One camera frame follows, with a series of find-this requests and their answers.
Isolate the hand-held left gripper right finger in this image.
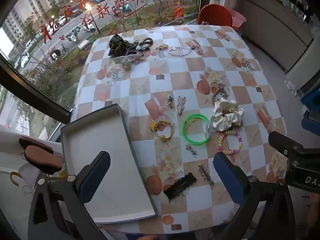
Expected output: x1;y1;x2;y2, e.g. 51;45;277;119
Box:
213;152;297;240

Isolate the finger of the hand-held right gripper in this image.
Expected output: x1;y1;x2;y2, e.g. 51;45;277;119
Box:
301;118;320;136
268;131;320;155

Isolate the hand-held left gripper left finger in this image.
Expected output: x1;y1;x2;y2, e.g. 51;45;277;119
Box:
27;151;111;240

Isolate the grey shallow box tray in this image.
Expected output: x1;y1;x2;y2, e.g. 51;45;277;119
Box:
61;103;158;225

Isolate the pink yellow beaded bracelet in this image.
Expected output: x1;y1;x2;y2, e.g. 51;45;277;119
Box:
218;130;243;155

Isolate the black scalloped hair clip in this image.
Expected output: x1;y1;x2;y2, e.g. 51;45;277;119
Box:
164;172;197;200

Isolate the green translucent bangle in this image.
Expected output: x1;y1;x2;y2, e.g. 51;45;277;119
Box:
182;114;211;145

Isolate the white polka-dot scrunchie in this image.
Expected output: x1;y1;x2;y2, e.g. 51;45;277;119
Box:
210;99;244;132

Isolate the yellow charm hair tie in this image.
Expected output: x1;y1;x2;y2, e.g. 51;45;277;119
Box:
149;119;175;142

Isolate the silver rhinestone hair clip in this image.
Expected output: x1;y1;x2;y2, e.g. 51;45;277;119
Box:
198;164;215;186

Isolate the blue plastic stool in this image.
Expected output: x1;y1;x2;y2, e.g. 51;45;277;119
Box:
299;86;320;107

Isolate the small silver charm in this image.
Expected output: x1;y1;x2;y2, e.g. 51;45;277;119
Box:
185;144;197;157

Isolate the white patterned cloth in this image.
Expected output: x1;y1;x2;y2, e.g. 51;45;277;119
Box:
284;79;299;97

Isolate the brown slipper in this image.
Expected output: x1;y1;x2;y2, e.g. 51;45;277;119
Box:
19;136;53;155
24;145;64;175

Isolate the white cloth bag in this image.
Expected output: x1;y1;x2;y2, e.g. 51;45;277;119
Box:
19;164;42;193

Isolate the silver bow hair clip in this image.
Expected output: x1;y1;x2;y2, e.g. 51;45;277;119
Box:
176;96;187;116

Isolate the white cabinet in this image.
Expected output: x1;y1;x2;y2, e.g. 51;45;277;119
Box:
236;0;316;74

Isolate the checkered floral tablecloth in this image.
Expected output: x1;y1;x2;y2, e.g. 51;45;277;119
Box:
71;25;290;236

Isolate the clear hair claw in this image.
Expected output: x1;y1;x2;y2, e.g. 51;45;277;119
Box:
117;56;137;64

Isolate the pink plastic basin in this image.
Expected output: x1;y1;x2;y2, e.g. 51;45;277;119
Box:
226;7;247;29

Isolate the leopard print scrunchie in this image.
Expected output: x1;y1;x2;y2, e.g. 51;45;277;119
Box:
108;34;133;57

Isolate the orange plastic stool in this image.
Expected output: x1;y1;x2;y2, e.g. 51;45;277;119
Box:
197;4;233;27

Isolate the gold chain bracelet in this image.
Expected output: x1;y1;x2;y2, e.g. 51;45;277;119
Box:
212;83;231;103

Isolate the yellow curved handle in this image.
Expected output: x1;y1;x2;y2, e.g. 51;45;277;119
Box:
9;171;22;187

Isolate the dark window frame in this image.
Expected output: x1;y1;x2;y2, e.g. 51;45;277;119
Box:
0;51;73;125

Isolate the black braided hair tie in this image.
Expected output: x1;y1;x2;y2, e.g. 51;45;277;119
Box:
134;37;153;50

